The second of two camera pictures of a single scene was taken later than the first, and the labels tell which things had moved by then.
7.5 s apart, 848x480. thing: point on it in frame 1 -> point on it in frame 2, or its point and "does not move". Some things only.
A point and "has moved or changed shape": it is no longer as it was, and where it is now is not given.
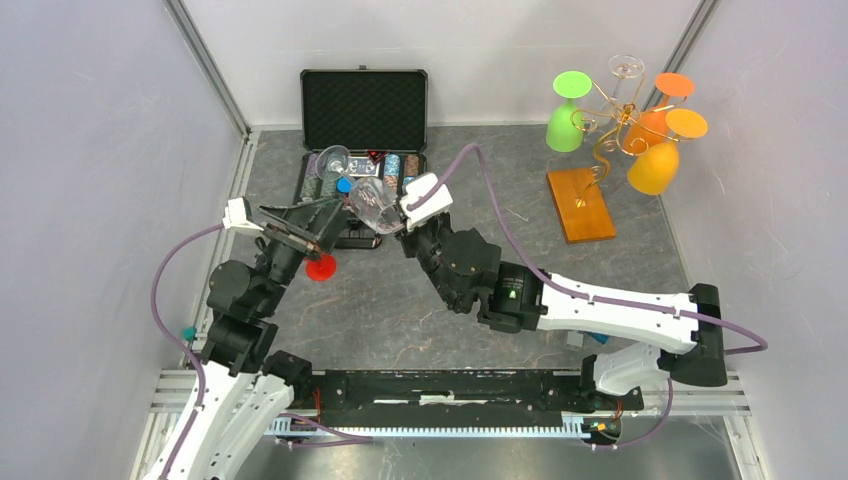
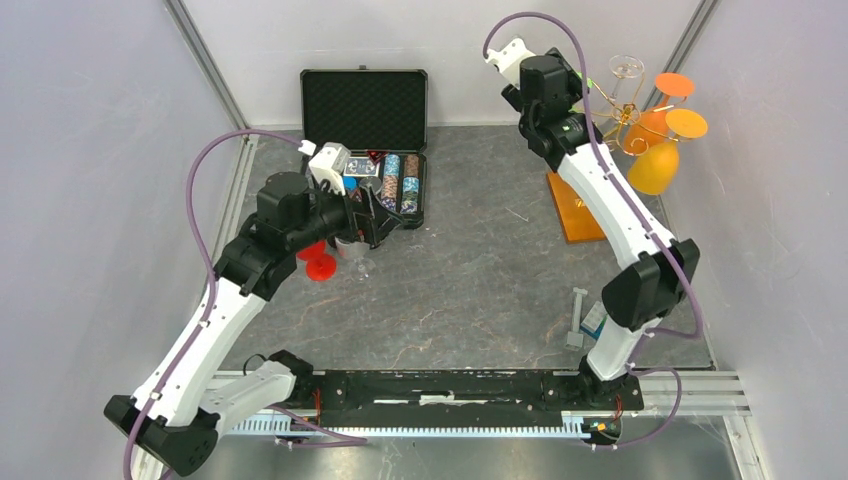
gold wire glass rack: (630, 124) does not move
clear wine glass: (372, 200) has moved or changed shape
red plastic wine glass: (321, 270) does not move
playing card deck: (363, 166) does not move
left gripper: (323, 217) -> (371, 221)
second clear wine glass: (615, 111) does not move
